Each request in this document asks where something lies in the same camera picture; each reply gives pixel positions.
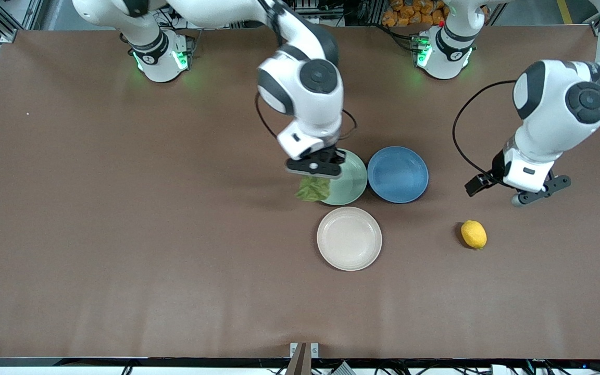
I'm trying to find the light green plate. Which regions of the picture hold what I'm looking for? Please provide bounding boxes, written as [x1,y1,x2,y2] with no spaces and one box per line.
[321,149,368,206]

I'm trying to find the beige plate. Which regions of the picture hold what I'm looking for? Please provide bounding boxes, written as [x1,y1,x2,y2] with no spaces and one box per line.
[317,207,383,271]

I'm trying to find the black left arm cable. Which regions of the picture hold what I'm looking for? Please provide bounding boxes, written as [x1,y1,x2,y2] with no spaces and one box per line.
[452,0,600,180]

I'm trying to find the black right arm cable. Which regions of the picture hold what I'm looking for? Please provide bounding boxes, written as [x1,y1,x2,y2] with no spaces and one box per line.
[255,93,358,152]

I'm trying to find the grey equipment rack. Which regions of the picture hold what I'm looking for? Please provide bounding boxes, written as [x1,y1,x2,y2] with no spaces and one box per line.
[300,0,384,28]

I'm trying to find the yellow lemon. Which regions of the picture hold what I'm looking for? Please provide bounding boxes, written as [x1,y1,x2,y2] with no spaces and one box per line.
[460,220,488,250]

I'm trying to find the black base cable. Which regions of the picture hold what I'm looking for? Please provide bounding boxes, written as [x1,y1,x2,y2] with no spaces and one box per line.
[381,23,420,53]

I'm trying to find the blue plate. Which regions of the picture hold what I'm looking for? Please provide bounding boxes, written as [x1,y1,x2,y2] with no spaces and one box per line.
[367,146,429,204]

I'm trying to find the bag of orange fruit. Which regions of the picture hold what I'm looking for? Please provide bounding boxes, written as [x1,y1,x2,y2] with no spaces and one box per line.
[382,0,449,28]

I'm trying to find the aluminium frame rail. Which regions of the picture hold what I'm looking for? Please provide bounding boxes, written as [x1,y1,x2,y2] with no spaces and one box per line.
[0,0,45,43]

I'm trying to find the green lettuce leaf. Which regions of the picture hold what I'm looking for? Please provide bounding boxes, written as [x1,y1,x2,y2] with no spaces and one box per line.
[294,176,331,203]

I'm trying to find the metal bracket with brown post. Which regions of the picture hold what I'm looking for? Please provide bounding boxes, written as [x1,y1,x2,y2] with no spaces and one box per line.
[290,342,320,375]

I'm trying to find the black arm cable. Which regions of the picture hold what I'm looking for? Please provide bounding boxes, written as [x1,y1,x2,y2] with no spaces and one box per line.
[255,93,358,152]
[452,0,600,180]

